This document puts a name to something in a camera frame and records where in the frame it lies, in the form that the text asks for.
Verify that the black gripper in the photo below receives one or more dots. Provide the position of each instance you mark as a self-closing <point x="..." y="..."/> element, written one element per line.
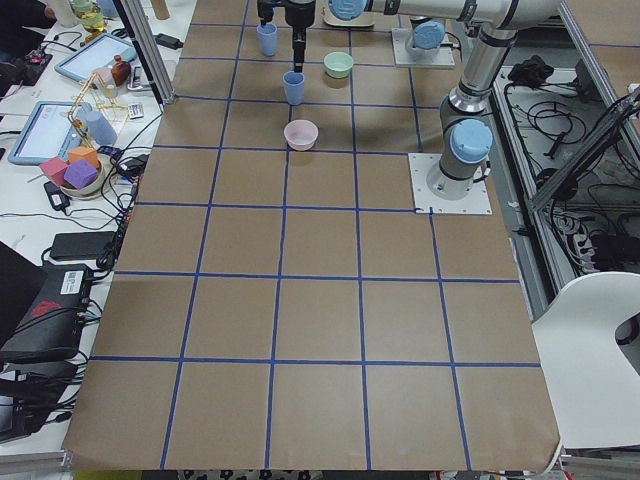
<point x="298" y="15"/>

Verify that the light blue cup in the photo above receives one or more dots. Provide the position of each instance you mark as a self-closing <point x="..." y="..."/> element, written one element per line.
<point x="268" y="39"/>

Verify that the darker blue cup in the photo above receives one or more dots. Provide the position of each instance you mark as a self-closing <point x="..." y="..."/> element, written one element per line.
<point x="294" y="87"/>

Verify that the mint green bowl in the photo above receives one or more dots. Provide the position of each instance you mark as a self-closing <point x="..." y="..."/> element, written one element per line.
<point x="338" y="65"/>

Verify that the cream tray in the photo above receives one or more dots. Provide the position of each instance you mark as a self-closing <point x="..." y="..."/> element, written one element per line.
<point x="365" y="20"/>

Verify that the pink bowl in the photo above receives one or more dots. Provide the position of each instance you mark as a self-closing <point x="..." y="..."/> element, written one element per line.
<point x="301" y="134"/>

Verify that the black power adapter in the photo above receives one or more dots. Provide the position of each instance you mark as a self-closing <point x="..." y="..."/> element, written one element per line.
<point x="168" y="41"/>

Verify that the brown glass bottle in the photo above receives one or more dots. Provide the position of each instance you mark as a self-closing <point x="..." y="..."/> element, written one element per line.
<point x="120" y="70"/>

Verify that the blue framed tablet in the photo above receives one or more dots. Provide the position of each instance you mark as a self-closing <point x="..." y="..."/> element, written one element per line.
<point x="96" y="54"/>
<point x="49" y="132"/>

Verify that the pale blue cup on desk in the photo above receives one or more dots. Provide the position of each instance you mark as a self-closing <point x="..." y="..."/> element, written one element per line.
<point x="100" y="128"/>

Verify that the bowl with foam blocks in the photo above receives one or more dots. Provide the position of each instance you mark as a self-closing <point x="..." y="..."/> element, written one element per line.
<point x="80" y="175"/>

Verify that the white chair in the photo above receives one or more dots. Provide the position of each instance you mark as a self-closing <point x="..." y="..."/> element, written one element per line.
<point x="593" y="387"/>

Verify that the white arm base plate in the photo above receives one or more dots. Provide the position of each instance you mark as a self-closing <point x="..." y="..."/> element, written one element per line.
<point x="407" y="55"/>
<point x="435" y="193"/>

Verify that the aluminium frame post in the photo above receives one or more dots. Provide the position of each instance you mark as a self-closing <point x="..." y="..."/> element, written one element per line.
<point x="135" y="22"/>

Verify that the aluminium frame strut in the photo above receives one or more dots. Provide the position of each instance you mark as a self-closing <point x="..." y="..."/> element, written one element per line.
<point x="604" y="135"/>

